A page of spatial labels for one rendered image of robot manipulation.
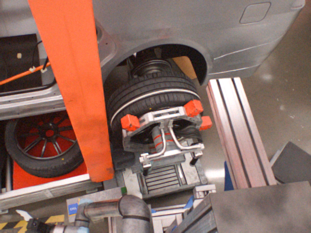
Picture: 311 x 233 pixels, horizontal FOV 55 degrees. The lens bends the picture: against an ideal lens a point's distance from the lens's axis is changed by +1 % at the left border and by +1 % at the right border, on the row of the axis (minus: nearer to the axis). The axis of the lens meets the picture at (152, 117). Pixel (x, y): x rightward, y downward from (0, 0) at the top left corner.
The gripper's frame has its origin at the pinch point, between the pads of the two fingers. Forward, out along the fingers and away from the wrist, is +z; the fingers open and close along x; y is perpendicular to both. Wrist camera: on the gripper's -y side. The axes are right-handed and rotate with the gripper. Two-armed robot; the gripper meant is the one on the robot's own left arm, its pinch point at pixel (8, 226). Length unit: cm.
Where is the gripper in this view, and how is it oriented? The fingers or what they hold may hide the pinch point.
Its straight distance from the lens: 157.4
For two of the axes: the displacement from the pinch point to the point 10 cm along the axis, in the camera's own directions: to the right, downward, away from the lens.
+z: -9.9, -1.3, -0.1
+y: -0.9, 5.9, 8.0
